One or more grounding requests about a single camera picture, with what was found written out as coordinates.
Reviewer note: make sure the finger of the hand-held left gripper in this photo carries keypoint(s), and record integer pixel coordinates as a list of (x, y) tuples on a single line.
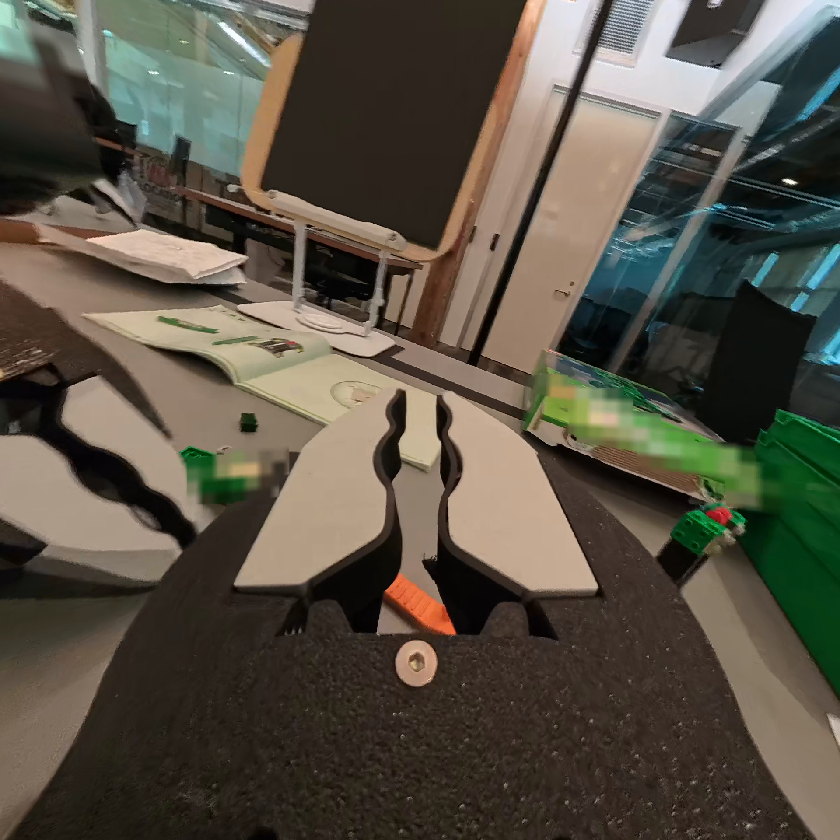
[(131, 439), (59, 505)]

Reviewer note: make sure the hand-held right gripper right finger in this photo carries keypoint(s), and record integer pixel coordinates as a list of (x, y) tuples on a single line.
[(505, 512)]

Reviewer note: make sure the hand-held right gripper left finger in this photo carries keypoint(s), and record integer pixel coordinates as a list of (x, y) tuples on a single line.
[(328, 512)]

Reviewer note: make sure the green brick baseplate build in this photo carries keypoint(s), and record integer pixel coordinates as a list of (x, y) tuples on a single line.
[(193, 454)]

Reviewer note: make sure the small green brick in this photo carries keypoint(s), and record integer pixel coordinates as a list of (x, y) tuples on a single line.
[(248, 423)]

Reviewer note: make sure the grey desk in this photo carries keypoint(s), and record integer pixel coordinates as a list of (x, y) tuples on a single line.
[(184, 387)]

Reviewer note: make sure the brown cardboard sheet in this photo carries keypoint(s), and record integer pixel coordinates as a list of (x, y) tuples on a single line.
[(26, 231)]

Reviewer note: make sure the orange brick separator tool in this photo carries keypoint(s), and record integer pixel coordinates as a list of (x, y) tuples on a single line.
[(413, 600)]

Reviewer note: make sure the cardboard toy box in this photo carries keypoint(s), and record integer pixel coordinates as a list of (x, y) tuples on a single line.
[(630, 467)]

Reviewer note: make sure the pale green instruction booklet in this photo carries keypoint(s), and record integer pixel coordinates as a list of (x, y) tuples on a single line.
[(282, 374)]

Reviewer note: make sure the white paper instruction sheets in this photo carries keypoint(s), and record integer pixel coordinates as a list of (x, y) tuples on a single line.
[(164, 256)]

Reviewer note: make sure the black brick tower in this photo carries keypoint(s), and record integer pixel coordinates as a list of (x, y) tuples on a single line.
[(679, 554)]

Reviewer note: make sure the dark upright panel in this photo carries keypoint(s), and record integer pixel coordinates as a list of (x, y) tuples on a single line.
[(754, 361)]

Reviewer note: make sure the pale door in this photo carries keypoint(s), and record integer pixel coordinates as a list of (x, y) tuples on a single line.
[(590, 229)]

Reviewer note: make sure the green plastic box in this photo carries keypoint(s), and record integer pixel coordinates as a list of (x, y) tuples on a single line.
[(800, 525)]

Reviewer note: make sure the black pole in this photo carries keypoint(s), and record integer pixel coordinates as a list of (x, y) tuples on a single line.
[(558, 131)]

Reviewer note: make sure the black screen on white stand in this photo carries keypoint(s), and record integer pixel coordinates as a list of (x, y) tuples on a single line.
[(380, 118)]

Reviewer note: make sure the black ceiling box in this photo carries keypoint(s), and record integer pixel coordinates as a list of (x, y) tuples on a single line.
[(715, 26)]

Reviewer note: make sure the wooden post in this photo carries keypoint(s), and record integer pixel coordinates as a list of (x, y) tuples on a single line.
[(459, 262)]

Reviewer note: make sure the wall vent grille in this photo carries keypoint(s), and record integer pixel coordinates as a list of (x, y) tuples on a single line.
[(623, 26)]

